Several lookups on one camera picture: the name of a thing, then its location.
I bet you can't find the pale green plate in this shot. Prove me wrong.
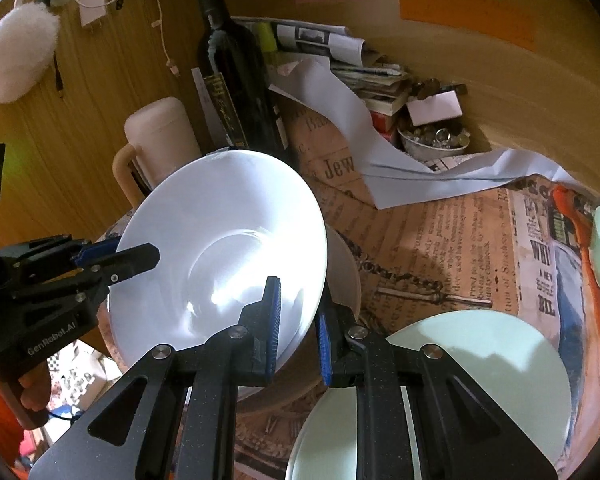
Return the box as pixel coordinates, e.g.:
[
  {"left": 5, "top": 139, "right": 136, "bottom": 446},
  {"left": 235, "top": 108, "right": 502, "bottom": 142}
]
[{"left": 284, "top": 309, "right": 574, "bottom": 480}]

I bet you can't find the large white plate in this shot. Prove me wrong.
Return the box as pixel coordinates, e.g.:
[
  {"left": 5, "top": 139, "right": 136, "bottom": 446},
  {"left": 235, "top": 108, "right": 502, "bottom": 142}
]
[{"left": 107, "top": 150, "right": 328, "bottom": 366}]

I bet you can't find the person's left hand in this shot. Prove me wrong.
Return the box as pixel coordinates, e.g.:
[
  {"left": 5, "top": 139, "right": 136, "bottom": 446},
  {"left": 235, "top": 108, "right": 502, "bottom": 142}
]
[{"left": 19, "top": 362, "right": 52, "bottom": 412}]

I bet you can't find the cartoon printed plate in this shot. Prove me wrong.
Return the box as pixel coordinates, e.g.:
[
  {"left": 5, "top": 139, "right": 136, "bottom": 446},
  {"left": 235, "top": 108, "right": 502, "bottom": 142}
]
[{"left": 97, "top": 208, "right": 135, "bottom": 242}]

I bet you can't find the vintage newspaper shelf liner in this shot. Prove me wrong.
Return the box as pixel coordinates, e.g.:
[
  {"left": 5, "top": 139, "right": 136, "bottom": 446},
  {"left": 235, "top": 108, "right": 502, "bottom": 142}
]
[{"left": 282, "top": 101, "right": 600, "bottom": 479}]

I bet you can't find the white fluffy plush toy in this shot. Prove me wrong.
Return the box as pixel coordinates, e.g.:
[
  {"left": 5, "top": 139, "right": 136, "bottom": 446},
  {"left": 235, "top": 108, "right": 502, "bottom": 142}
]
[{"left": 0, "top": 2, "right": 60, "bottom": 104}]

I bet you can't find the dark wine bottle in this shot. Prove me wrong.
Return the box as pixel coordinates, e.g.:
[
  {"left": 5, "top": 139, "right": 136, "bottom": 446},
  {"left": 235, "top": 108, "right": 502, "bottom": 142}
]
[{"left": 197, "top": 0, "right": 289, "bottom": 162}]

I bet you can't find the white hanging tag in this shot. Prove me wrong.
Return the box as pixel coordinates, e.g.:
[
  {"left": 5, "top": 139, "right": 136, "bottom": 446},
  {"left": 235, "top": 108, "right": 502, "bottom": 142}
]
[{"left": 78, "top": 0, "right": 107, "bottom": 27}]

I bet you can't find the long white paper sheet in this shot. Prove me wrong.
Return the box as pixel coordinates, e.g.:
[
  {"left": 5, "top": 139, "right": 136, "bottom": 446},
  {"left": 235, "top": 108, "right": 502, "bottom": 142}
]
[{"left": 270, "top": 60, "right": 585, "bottom": 209}]

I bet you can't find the small bowl of coins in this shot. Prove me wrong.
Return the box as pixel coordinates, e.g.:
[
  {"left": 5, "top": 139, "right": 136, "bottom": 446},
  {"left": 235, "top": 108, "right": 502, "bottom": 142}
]
[{"left": 398, "top": 127, "right": 471, "bottom": 162}]

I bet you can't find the stack of newspapers and books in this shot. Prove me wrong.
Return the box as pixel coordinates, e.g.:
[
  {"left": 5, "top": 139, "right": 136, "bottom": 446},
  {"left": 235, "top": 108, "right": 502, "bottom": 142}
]
[{"left": 235, "top": 16, "right": 411, "bottom": 136}]

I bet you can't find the small white card box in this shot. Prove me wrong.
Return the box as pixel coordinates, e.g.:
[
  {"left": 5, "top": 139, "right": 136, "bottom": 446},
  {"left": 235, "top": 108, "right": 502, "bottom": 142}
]
[{"left": 406, "top": 90, "right": 463, "bottom": 127}]

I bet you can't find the orange sticky note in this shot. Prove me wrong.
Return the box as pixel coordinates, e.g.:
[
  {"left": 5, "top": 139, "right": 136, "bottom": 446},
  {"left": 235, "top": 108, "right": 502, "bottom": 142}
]
[{"left": 399, "top": 0, "right": 535, "bottom": 51}]

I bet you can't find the cream mug with handle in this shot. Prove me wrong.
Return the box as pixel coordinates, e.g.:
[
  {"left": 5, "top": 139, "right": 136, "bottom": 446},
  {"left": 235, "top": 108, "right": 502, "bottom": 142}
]
[{"left": 112, "top": 96, "right": 201, "bottom": 208}]

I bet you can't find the white hanging cord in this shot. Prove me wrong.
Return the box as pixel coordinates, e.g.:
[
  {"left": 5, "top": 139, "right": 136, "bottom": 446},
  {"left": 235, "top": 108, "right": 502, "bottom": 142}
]
[{"left": 144, "top": 0, "right": 182, "bottom": 79}]

